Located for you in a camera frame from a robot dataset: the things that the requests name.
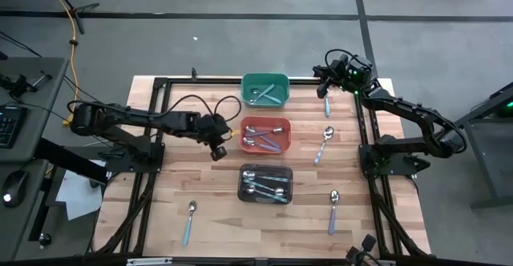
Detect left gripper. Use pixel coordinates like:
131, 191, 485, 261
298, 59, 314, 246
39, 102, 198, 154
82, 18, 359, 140
195, 112, 233, 162

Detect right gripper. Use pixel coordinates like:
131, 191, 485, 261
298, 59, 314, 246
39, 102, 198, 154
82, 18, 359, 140
313, 55, 376, 99

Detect spoon with purple handle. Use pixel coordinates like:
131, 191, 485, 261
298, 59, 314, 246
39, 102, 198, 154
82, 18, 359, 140
242, 136, 283, 154
327, 189, 341, 236
244, 126, 284, 138
244, 125, 282, 150

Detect dark grey plastic bin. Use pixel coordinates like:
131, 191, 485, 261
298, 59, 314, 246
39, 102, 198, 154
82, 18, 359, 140
236, 163, 294, 205

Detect spoon with teal handle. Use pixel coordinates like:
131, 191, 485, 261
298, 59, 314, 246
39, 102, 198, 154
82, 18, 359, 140
250, 88, 284, 105
250, 83, 277, 105

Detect green plastic bin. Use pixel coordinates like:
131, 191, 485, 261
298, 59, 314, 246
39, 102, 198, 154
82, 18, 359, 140
240, 72, 291, 109

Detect red plastic bin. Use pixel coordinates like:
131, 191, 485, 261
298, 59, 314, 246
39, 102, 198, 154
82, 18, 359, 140
239, 115, 293, 155

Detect silver label plate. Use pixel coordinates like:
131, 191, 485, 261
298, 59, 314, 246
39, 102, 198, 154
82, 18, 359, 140
126, 257, 174, 266

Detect white paper sheet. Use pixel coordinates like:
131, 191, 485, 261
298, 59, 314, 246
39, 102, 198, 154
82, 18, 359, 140
55, 159, 106, 222

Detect black knobbed device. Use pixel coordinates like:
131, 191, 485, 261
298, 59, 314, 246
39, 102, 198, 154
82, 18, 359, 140
345, 233, 378, 266

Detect grey metal cart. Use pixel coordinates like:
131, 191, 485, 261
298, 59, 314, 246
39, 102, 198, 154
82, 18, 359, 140
454, 80, 513, 211

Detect grey side desk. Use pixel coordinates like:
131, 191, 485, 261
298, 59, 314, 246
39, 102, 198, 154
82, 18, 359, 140
0, 55, 70, 266

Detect black floor stand legs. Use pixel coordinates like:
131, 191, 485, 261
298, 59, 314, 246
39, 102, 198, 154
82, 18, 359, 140
39, 0, 101, 35

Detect black computer mouse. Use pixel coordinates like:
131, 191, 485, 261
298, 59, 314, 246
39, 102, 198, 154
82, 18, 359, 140
1, 169, 28, 208

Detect black keyboard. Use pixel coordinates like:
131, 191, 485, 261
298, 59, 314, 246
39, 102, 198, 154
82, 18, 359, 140
0, 104, 29, 150

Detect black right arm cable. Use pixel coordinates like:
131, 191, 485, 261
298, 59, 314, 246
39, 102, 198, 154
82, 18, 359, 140
323, 48, 362, 79

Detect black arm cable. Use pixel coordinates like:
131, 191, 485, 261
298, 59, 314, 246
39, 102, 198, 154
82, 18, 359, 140
323, 48, 362, 79
160, 93, 244, 129

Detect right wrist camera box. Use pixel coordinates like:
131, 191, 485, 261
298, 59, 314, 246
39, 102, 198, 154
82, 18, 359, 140
337, 52, 350, 73

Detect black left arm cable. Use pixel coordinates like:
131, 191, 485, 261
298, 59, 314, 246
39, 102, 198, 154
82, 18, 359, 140
160, 93, 244, 129

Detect black aluminium table frame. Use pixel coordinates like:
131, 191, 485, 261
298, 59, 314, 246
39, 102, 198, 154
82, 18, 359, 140
86, 76, 432, 261

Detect yellow cable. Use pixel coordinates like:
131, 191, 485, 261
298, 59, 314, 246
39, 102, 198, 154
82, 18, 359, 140
38, 0, 80, 127

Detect black clamp with silver handle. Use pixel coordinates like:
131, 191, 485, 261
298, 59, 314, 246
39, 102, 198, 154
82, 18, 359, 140
0, 70, 54, 99

